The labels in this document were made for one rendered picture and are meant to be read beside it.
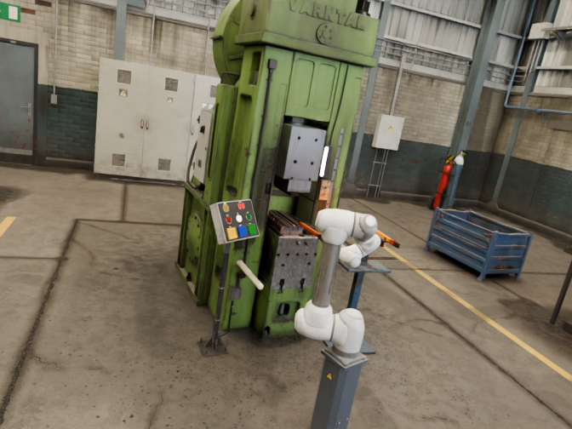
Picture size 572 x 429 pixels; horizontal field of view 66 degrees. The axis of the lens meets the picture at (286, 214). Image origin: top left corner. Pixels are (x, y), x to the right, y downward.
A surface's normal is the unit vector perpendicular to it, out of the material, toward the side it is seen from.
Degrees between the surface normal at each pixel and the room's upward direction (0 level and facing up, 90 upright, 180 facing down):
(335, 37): 90
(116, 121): 90
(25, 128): 90
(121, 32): 90
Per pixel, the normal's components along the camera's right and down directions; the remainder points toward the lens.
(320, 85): 0.43, 0.30
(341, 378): -0.11, 0.24
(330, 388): -0.77, 0.04
